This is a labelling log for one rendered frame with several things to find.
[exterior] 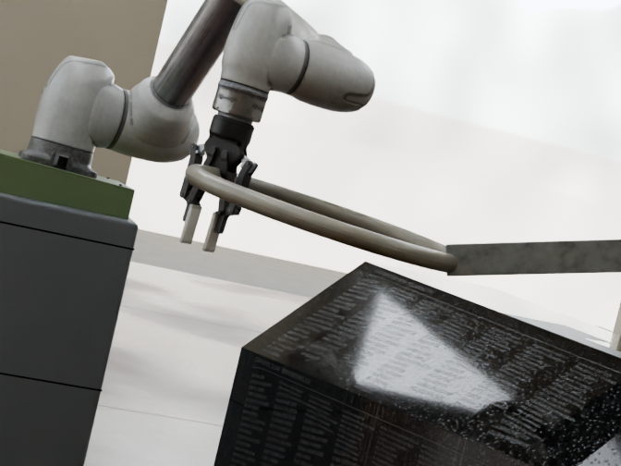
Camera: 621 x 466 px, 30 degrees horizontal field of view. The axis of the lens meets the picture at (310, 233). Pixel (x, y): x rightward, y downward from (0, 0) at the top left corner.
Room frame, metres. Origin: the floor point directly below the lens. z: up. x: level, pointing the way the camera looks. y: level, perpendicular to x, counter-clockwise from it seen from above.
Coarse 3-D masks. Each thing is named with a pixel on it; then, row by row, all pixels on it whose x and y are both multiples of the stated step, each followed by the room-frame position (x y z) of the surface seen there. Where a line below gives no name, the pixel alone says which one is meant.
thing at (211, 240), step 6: (216, 216) 2.01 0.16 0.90; (210, 222) 2.01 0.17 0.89; (210, 228) 2.00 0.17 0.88; (210, 234) 2.00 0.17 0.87; (216, 234) 2.02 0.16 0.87; (204, 240) 2.01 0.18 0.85; (210, 240) 2.01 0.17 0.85; (216, 240) 2.03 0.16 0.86; (204, 246) 2.01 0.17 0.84; (210, 246) 2.01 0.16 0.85
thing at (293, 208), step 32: (224, 192) 1.74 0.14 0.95; (256, 192) 1.71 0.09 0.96; (288, 192) 2.12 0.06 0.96; (288, 224) 1.69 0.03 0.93; (320, 224) 1.68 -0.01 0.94; (352, 224) 2.13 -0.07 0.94; (384, 224) 2.11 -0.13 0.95; (384, 256) 1.71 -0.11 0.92; (416, 256) 1.72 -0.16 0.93; (448, 256) 1.78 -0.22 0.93
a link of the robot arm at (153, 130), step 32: (224, 0) 2.59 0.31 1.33; (192, 32) 2.67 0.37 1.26; (224, 32) 2.64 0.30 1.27; (192, 64) 2.71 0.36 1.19; (128, 96) 2.83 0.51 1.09; (160, 96) 2.79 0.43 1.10; (192, 96) 2.81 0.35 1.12; (128, 128) 2.81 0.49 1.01; (160, 128) 2.81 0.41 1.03; (192, 128) 2.89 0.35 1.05; (160, 160) 2.90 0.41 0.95
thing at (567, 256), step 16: (576, 240) 1.76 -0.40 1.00; (592, 240) 1.76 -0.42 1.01; (608, 240) 1.75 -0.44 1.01; (464, 256) 1.80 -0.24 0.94; (480, 256) 1.80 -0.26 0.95; (496, 256) 1.79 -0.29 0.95; (512, 256) 1.78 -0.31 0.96; (528, 256) 1.78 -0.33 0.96; (544, 256) 1.77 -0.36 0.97; (560, 256) 1.77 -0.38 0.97; (576, 256) 1.76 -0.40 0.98; (592, 256) 1.76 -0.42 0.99; (608, 256) 1.75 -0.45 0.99; (464, 272) 1.80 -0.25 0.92; (480, 272) 1.80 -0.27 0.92; (496, 272) 1.79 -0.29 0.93; (512, 272) 1.78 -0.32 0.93; (528, 272) 1.78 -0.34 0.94; (544, 272) 1.77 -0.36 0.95; (560, 272) 1.77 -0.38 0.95; (576, 272) 1.76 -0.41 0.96; (592, 272) 1.76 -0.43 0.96; (608, 272) 1.75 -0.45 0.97
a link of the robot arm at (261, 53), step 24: (264, 0) 2.00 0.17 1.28; (240, 24) 1.99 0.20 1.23; (264, 24) 1.98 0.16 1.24; (288, 24) 2.01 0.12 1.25; (240, 48) 1.98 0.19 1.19; (264, 48) 1.98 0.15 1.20; (288, 48) 2.00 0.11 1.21; (240, 72) 1.98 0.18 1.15; (264, 72) 1.99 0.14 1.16; (288, 72) 2.01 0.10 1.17
